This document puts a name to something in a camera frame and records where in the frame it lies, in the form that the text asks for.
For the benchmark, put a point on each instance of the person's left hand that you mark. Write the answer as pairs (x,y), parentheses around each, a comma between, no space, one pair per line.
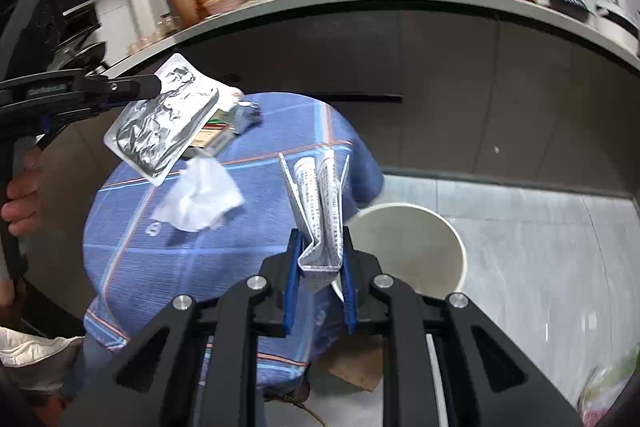
(22,212)

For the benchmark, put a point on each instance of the silver foil pouch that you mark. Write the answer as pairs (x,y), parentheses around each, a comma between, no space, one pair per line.
(150,136)

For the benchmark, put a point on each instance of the white trash bin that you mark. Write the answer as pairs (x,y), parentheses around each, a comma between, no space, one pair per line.
(414,244)

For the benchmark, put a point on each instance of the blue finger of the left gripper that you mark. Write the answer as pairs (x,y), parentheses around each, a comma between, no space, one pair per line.
(133,88)

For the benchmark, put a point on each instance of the red white medicine box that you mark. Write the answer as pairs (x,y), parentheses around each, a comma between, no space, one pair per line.
(217,133)

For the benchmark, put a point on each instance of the dark base cabinets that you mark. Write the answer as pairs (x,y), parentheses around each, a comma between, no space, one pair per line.
(453,94)

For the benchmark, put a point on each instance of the white paper cup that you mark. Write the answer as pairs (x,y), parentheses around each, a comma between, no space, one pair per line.
(244,116)

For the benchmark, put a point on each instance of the blue plaid tablecloth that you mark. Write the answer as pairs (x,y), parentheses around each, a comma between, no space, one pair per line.
(137,264)

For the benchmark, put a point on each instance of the dark blue pot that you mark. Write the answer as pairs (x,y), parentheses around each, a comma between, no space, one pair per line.
(576,9)

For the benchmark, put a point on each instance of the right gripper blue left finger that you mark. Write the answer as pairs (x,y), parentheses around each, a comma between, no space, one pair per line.
(262,305)

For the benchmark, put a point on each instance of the crumpled white tissue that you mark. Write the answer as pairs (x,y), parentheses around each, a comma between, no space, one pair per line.
(203,193)

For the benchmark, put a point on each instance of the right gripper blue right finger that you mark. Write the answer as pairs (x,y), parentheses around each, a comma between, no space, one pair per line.
(377,304)

